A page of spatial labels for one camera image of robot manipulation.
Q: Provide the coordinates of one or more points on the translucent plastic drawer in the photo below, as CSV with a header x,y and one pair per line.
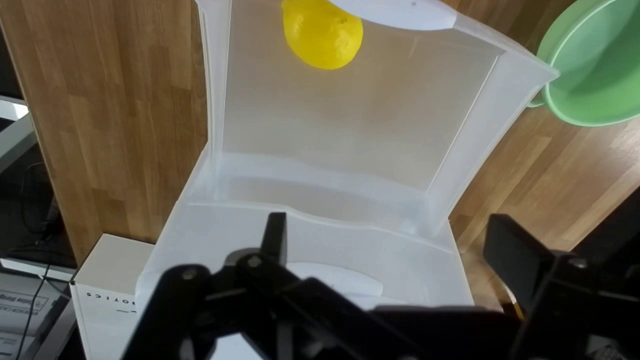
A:
x,y
347,127

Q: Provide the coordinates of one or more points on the yellow lemon toy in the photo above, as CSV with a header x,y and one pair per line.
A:
x,y
323,33

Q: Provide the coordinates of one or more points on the white box with print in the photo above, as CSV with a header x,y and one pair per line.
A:
x,y
111,266

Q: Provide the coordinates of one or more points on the green bowl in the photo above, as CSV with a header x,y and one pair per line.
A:
x,y
593,66

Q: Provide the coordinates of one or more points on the white plastic drawer cabinet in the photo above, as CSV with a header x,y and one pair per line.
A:
x,y
372,261

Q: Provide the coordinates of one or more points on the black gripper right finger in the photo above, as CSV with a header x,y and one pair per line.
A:
x,y
573,313

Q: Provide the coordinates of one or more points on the grey metal table frame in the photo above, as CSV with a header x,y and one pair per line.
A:
x,y
13,133

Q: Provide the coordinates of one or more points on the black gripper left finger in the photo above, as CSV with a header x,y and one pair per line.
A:
x,y
226,313

